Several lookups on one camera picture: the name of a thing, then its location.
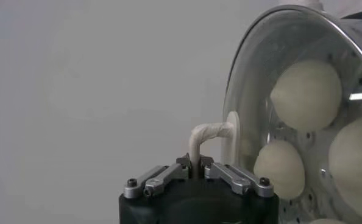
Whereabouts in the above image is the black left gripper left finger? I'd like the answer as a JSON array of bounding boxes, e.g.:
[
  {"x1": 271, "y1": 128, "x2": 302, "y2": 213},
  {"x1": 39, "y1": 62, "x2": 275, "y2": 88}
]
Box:
[{"x1": 122, "y1": 153, "x2": 190, "y2": 201}]

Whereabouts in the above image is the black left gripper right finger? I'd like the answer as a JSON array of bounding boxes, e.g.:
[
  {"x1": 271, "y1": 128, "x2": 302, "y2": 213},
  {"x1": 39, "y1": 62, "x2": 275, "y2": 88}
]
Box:
[{"x1": 199, "y1": 153, "x2": 275, "y2": 198}]

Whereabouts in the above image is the white steamed baozi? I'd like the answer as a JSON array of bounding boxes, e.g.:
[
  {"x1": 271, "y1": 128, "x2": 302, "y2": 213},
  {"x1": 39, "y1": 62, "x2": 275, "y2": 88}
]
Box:
[
  {"x1": 253, "y1": 139, "x2": 306, "y2": 200},
  {"x1": 269, "y1": 59, "x2": 343, "y2": 132},
  {"x1": 328, "y1": 117, "x2": 362, "y2": 223}
]

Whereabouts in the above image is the glass pot lid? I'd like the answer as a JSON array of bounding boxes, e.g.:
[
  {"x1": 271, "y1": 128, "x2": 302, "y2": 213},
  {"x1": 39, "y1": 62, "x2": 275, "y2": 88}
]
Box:
[{"x1": 188, "y1": 4, "x2": 362, "y2": 224}]

